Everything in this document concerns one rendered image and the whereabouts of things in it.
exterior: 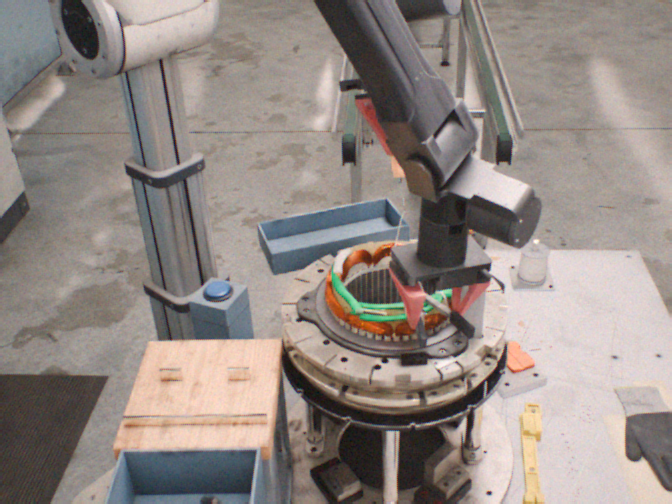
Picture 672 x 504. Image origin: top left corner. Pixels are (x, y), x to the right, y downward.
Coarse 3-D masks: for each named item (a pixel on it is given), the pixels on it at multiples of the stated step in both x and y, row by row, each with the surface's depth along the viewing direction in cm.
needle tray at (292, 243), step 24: (312, 216) 135; (336, 216) 137; (360, 216) 138; (384, 216) 140; (264, 240) 128; (288, 240) 134; (312, 240) 134; (336, 240) 126; (360, 240) 128; (384, 240) 130; (408, 240) 131; (288, 264) 126
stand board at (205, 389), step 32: (160, 352) 104; (192, 352) 104; (224, 352) 104; (256, 352) 103; (160, 384) 99; (192, 384) 98; (224, 384) 98; (256, 384) 98; (128, 448) 90; (160, 448) 90
